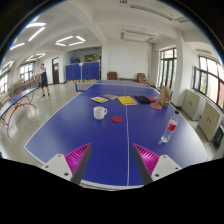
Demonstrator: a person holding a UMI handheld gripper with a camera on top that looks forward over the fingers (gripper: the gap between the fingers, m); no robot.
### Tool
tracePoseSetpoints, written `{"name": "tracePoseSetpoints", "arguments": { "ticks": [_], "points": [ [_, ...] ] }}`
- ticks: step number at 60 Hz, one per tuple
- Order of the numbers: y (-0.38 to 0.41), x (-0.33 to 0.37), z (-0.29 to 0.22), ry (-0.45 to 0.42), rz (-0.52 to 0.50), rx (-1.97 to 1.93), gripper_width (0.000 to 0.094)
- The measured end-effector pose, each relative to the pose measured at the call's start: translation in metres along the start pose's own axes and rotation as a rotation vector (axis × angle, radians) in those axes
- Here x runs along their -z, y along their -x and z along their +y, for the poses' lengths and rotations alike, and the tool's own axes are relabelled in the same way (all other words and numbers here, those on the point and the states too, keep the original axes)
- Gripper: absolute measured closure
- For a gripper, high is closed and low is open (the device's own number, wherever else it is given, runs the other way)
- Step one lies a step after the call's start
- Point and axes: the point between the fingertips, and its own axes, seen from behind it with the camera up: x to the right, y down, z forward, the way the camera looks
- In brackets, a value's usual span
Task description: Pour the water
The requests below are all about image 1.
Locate black paddle case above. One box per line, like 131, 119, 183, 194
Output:
134, 95, 152, 104

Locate colourful low shelf unit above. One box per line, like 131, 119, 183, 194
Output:
7, 73, 42, 99

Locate person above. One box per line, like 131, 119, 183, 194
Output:
38, 63, 51, 99

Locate beige cabinet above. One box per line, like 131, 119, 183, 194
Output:
198, 101, 223, 142
181, 89, 202, 121

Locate blue table with red legs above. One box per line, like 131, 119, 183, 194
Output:
0, 87, 39, 138

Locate white mug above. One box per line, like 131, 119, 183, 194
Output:
93, 106, 109, 121

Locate flat round red coaster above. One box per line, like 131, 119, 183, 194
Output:
111, 115, 124, 124

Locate large red table tennis paddle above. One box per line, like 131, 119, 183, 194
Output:
149, 102, 163, 111

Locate clear bottle with red label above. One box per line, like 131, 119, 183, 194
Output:
160, 110, 180, 145

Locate group of ceiling lights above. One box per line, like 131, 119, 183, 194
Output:
0, 21, 87, 73

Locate large yellow book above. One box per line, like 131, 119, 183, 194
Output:
116, 95, 139, 107

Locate folded blue table tennis tables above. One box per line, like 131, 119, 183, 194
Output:
65, 61, 101, 82

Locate dark door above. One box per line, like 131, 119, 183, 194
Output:
51, 57, 60, 85

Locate small yellow and blue book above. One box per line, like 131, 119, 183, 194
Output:
90, 96, 109, 104

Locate dark-framed window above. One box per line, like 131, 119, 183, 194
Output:
157, 47, 178, 90
193, 55, 224, 111

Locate brown armchair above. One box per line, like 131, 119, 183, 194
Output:
106, 71, 118, 81
136, 72, 149, 84

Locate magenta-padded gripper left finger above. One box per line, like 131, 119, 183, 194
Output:
41, 142, 93, 186

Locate grey booklet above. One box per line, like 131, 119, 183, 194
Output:
101, 93, 118, 101

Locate bright window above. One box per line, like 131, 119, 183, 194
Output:
19, 62, 35, 82

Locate brown cardboard box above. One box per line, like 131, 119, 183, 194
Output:
158, 85, 172, 108

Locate ceiling air conditioner unit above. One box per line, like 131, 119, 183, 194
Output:
119, 26, 157, 44
119, 0, 191, 24

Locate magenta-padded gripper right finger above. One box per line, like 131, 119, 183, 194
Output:
131, 142, 183, 186

